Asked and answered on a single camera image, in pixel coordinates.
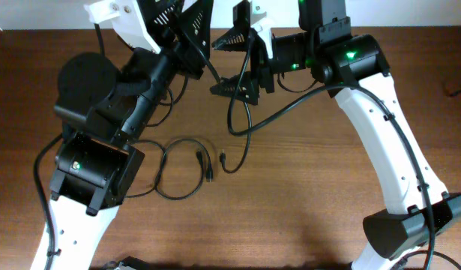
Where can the black device at table edge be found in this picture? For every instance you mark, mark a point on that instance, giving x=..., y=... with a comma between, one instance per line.
x=129, y=262

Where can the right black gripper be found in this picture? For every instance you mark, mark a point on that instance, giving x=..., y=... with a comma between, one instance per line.
x=244, y=80

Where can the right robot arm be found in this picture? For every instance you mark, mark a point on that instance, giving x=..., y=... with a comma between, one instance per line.
x=353, y=70

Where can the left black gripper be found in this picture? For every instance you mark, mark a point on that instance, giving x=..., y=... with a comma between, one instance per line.
x=184, y=57

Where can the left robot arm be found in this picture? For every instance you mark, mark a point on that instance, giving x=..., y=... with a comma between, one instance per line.
x=104, y=109

